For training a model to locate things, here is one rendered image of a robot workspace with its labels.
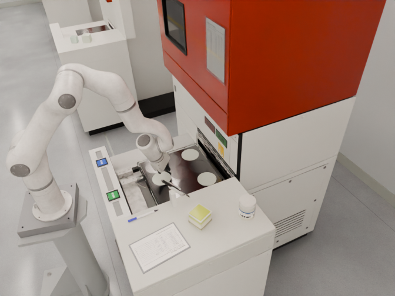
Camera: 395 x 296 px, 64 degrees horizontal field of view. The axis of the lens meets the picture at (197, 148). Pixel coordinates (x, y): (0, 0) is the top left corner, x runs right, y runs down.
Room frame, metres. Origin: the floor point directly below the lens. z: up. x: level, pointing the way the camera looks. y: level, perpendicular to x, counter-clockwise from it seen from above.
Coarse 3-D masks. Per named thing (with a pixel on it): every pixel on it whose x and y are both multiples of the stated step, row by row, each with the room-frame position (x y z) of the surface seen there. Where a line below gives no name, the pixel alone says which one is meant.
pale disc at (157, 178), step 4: (164, 172) 1.23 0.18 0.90; (156, 176) 1.20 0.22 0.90; (160, 176) 1.20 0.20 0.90; (164, 176) 1.20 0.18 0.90; (168, 176) 1.20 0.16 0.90; (152, 180) 1.17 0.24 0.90; (156, 180) 1.17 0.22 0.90; (160, 180) 1.17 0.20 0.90; (168, 180) 1.17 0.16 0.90; (160, 184) 1.14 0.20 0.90
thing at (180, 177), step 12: (180, 156) 1.35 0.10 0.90; (144, 168) 1.27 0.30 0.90; (180, 168) 1.26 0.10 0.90; (192, 168) 1.25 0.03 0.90; (204, 168) 1.25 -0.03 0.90; (180, 180) 1.16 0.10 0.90; (192, 180) 1.16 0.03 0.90; (216, 180) 1.15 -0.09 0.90; (156, 192) 1.09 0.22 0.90; (168, 192) 1.09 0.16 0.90
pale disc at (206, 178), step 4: (208, 172) 1.21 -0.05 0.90; (200, 176) 1.19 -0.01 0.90; (204, 176) 1.19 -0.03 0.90; (208, 176) 1.18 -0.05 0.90; (212, 176) 1.18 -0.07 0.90; (200, 180) 1.16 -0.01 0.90; (204, 180) 1.16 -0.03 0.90; (208, 180) 1.15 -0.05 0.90; (212, 180) 1.15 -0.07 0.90; (204, 184) 1.13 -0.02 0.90; (208, 184) 1.12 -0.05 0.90
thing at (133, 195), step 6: (132, 174) 1.25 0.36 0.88; (120, 180) 1.21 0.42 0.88; (132, 186) 1.16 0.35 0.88; (138, 186) 1.16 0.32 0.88; (126, 192) 1.12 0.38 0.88; (132, 192) 1.12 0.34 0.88; (138, 192) 1.12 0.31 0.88; (126, 198) 1.08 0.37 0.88; (132, 198) 1.08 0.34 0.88; (138, 198) 1.08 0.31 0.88; (132, 204) 1.04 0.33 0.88; (138, 204) 1.03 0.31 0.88; (144, 204) 1.03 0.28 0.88; (132, 210) 1.00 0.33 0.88; (138, 210) 1.00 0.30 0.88
